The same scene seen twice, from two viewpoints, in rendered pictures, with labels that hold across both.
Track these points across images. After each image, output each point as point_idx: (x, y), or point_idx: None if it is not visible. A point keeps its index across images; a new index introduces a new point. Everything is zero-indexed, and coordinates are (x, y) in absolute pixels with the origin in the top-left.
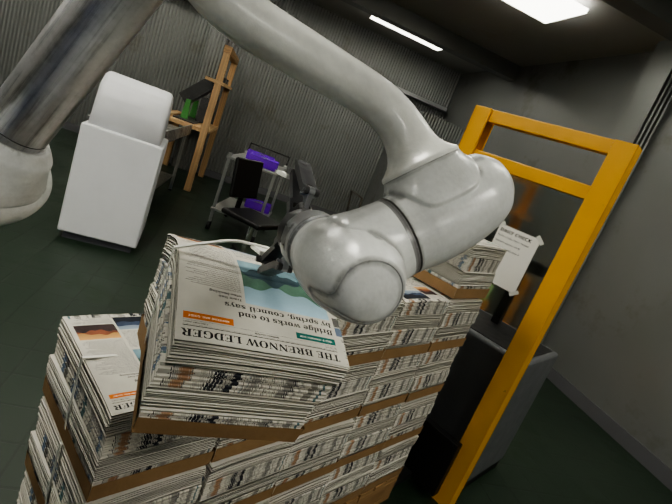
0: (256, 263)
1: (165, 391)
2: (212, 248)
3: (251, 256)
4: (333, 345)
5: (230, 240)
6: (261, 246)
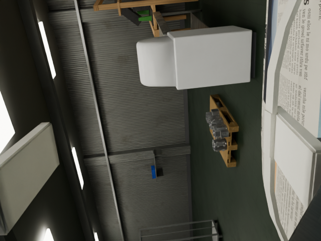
0: (316, 102)
1: None
2: (289, 184)
3: (284, 79)
4: None
5: (273, 215)
6: (271, 136)
